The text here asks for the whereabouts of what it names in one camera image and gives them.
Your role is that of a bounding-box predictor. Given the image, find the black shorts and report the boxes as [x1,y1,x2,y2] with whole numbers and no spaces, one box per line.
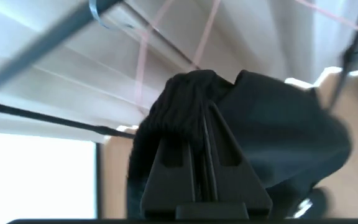
[126,68,353,220]

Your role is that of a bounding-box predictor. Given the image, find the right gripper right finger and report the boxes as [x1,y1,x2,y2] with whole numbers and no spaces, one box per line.
[201,102,273,218]

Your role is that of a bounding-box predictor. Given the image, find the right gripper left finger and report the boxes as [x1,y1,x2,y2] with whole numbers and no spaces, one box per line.
[140,136,205,218]

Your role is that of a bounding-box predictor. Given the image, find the black clothes rack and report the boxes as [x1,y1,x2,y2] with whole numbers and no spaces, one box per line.
[0,0,358,140]

